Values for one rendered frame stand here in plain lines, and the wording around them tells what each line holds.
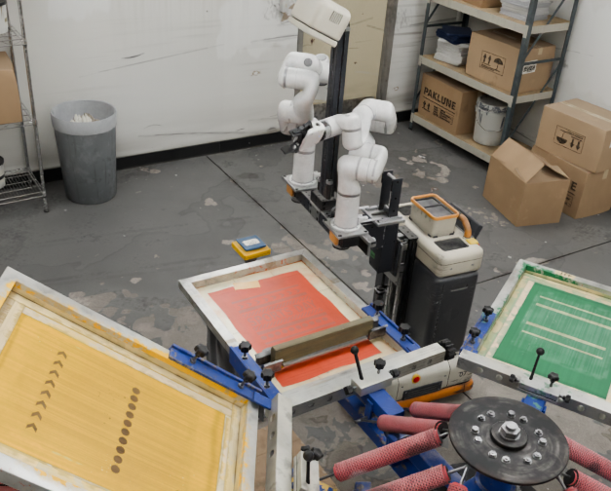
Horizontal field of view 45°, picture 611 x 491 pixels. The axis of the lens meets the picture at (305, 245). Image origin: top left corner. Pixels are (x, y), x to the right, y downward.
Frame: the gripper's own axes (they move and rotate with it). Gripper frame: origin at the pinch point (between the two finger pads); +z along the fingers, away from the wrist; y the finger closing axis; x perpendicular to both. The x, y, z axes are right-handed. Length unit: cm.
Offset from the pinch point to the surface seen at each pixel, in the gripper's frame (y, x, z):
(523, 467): -38, -130, 44
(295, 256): 56, -20, -12
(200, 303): 52, -22, 40
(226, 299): 56, -24, 27
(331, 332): 25, -63, 19
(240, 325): 48, -38, 34
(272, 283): 56, -26, 6
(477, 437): -33, -119, 46
